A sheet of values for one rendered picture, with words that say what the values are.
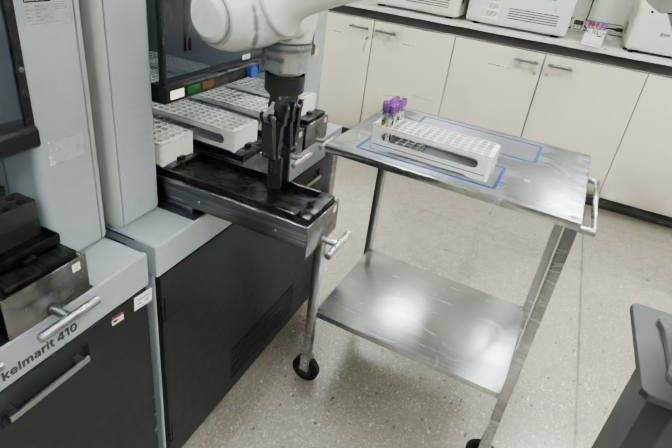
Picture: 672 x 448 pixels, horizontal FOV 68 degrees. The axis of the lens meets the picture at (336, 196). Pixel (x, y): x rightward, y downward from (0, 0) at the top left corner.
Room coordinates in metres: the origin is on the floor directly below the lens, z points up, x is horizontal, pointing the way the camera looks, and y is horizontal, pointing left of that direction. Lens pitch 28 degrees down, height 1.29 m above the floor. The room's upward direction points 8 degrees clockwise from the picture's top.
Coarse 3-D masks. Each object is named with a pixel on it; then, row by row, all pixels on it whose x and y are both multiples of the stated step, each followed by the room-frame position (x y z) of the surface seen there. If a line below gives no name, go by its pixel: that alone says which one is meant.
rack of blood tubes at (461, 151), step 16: (384, 128) 1.15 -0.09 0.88; (400, 128) 1.15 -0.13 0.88; (416, 128) 1.18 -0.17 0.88; (432, 128) 1.20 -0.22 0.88; (384, 144) 1.15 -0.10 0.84; (400, 144) 1.15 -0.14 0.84; (416, 144) 1.17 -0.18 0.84; (432, 144) 1.10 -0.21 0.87; (448, 144) 1.09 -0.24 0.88; (464, 144) 1.11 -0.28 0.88; (480, 144) 1.13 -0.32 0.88; (496, 144) 1.13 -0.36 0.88; (416, 160) 1.11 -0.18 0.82; (448, 160) 1.08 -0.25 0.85; (464, 160) 1.15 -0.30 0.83; (480, 160) 1.05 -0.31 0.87; (496, 160) 1.12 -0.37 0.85; (480, 176) 1.05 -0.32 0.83
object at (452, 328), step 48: (336, 144) 1.15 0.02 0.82; (528, 144) 1.34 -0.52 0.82; (480, 192) 0.99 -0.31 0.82; (528, 192) 1.02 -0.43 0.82; (576, 192) 1.05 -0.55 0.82; (336, 288) 1.27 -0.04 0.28; (384, 288) 1.31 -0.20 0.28; (432, 288) 1.34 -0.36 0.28; (384, 336) 1.09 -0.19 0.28; (432, 336) 1.11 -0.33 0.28; (480, 336) 1.14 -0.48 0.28; (528, 336) 0.91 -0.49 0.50; (480, 384) 0.96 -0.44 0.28
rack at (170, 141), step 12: (156, 120) 1.04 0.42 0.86; (156, 132) 0.99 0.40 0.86; (168, 132) 0.98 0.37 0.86; (180, 132) 0.99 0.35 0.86; (192, 132) 1.00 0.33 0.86; (156, 144) 0.92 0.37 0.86; (168, 144) 0.93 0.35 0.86; (180, 144) 0.97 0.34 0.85; (192, 144) 1.00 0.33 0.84; (156, 156) 0.92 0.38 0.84; (168, 156) 0.93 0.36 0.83
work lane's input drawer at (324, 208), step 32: (192, 160) 0.98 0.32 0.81; (224, 160) 0.98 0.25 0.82; (160, 192) 0.90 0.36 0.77; (192, 192) 0.87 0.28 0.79; (224, 192) 0.85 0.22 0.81; (256, 192) 0.88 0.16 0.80; (288, 192) 0.90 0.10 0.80; (320, 192) 0.90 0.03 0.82; (256, 224) 0.81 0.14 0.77; (288, 224) 0.79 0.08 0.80; (320, 224) 0.82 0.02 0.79
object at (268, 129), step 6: (270, 114) 0.86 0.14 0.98; (270, 120) 0.86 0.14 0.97; (264, 126) 0.87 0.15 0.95; (270, 126) 0.87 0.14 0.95; (264, 132) 0.88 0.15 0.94; (270, 132) 0.87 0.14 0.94; (264, 138) 0.88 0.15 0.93; (270, 138) 0.87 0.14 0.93; (264, 144) 0.88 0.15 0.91; (270, 144) 0.87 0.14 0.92; (264, 150) 0.88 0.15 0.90; (270, 150) 0.87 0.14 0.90
